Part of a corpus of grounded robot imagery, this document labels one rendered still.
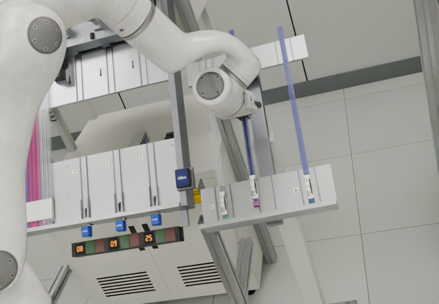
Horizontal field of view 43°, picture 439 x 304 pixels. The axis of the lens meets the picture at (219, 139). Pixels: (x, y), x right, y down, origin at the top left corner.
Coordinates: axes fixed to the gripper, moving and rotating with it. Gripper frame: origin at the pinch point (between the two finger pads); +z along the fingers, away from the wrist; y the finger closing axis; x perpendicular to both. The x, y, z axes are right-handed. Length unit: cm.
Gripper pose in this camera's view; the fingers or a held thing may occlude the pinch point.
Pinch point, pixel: (243, 112)
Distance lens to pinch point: 148.5
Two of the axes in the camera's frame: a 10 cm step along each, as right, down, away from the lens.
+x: 1.7, 9.7, -1.9
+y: -9.5, 2.1, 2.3
